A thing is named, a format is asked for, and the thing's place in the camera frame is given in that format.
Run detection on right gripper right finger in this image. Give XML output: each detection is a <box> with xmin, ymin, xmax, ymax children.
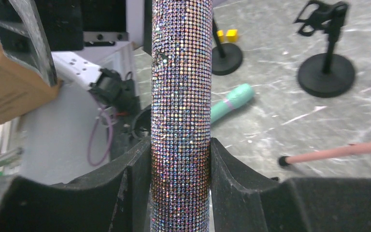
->
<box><xmin>211</xmin><ymin>138</ymin><xmax>371</xmax><ymax>232</ymax></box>

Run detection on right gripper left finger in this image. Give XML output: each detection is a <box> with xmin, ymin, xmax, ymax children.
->
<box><xmin>0</xmin><ymin>138</ymin><xmax>151</xmax><ymax>232</ymax></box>

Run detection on mint green toy microphone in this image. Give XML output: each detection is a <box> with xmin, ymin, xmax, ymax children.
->
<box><xmin>211</xmin><ymin>84</ymin><xmax>255</xmax><ymax>124</ymax></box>

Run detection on black round-base mic stand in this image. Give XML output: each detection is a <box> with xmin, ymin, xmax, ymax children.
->
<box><xmin>212</xmin><ymin>18</ymin><xmax>243</xmax><ymax>76</ymax></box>
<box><xmin>294</xmin><ymin>0</ymin><xmax>356</xmax><ymax>98</ymax></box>

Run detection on glittery rhinestone microphone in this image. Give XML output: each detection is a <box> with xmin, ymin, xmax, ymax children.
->
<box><xmin>150</xmin><ymin>0</ymin><xmax>213</xmax><ymax>232</ymax></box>

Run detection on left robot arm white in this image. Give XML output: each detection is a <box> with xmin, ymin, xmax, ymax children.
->
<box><xmin>0</xmin><ymin>0</ymin><xmax>152</xmax><ymax>119</ymax></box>

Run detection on pink music stand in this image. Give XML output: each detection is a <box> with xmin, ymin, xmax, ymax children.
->
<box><xmin>278</xmin><ymin>142</ymin><xmax>371</xmax><ymax>167</ymax></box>

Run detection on cardboard box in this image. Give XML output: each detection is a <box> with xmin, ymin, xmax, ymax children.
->
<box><xmin>0</xmin><ymin>44</ymin><xmax>60</xmax><ymax>124</ymax></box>

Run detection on yellow cube left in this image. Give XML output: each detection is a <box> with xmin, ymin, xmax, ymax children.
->
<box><xmin>226</xmin><ymin>29</ymin><xmax>239</xmax><ymax>43</ymax></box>

